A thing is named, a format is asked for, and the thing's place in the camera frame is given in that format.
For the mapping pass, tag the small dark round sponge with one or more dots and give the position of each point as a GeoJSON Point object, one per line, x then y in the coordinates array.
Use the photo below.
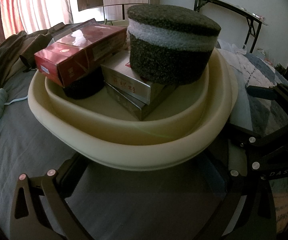
{"type": "Point", "coordinates": [84, 87]}

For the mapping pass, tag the silver carton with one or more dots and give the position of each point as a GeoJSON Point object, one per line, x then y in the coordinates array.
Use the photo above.
{"type": "Point", "coordinates": [139, 110]}
{"type": "Point", "coordinates": [126, 80]}

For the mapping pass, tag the long dark red carton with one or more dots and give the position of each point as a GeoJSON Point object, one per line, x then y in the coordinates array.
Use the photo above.
{"type": "Point", "coordinates": [84, 60]}

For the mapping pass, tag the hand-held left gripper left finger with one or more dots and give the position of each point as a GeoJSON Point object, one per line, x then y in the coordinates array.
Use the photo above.
{"type": "Point", "coordinates": [69, 177]}

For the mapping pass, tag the cream plastic basin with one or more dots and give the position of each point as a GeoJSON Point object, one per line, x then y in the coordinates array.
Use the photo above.
{"type": "Point", "coordinates": [134, 142]}

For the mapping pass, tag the large dark round sponge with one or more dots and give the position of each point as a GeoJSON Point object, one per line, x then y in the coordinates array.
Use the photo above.
{"type": "Point", "coordinates": [169, 62]}

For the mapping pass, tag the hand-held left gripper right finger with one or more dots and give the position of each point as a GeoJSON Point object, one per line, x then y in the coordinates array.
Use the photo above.
{"type": "Point", "coordinates": [216, 177]}

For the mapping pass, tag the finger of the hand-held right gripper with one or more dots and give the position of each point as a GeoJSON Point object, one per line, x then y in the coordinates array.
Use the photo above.
{"type": "Point", "coordinates": [260, 93]}
{"type": "Point", "coordinates": [251, 142]}

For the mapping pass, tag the black folding table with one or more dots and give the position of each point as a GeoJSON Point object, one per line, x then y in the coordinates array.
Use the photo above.
{"type": "Point", "coordinates": [221, 1]}

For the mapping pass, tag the brown fur-trimmed coat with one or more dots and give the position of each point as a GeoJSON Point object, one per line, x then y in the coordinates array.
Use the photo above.
{"type": "Point", "coordinates": [6, 52]}

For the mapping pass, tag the glossy dark red carton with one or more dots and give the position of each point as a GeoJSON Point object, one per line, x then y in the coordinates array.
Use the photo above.
{"type": "Point", "coordinates": [69, 31]}

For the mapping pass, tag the blue and white checkered blanket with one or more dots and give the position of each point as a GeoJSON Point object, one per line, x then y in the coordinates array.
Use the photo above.
{"type": "Point", "coordinates": [256, 65]}

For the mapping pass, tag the pink and red curtain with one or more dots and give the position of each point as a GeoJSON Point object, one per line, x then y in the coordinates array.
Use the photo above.
{"type": "Point", "coordinates": [33, 5]}

